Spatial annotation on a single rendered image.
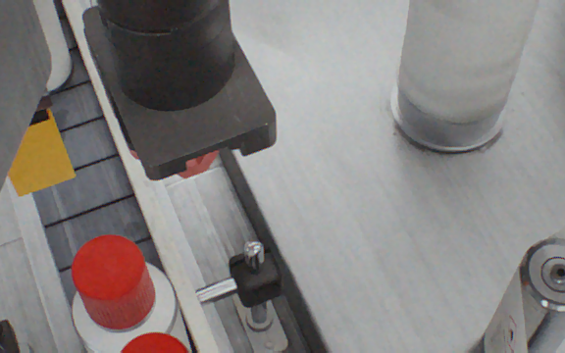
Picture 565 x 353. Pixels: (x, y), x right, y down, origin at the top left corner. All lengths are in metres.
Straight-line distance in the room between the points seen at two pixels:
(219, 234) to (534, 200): 0.24
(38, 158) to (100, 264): 0.06
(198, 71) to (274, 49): 0.34
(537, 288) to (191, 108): 0.18
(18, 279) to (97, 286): 0.31
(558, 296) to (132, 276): 0.19
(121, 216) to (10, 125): 0.47
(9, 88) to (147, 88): 0.23
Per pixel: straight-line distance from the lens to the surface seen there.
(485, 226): 0.64
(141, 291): 0.40
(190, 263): 0.62
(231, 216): 0.69
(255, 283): 0.56
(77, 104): 0.71
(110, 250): 0.40
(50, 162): 0.43
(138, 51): 0.37
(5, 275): 0.70
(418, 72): 0.62
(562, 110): 0.71
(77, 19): 0.71
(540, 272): 0.42
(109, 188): 0.66
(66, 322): 0.52
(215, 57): 0.39
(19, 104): 0.17
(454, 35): 0.57
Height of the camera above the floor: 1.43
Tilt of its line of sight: 58 degrees down
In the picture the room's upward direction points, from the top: 1 degrees counter-clockwise
